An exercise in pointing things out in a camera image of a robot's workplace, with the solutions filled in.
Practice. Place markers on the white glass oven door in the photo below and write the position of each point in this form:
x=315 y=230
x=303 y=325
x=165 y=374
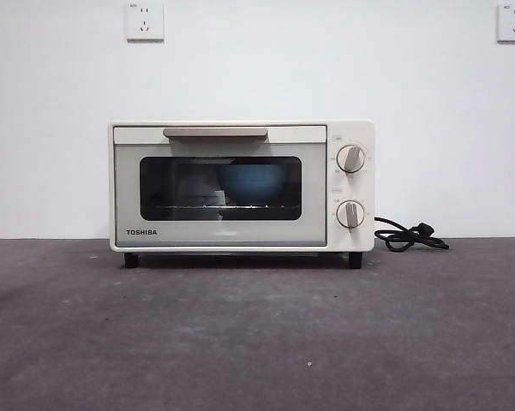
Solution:
x=128 y=192

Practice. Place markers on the white toaster oven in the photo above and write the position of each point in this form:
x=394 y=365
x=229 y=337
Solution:
x=351 y=128

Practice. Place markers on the blue bowl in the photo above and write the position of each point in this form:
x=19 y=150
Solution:
x=250 y=184

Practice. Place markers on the beige oven knob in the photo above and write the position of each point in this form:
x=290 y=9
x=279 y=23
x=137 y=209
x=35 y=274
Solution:
x=351 y=159
x=351 y=214

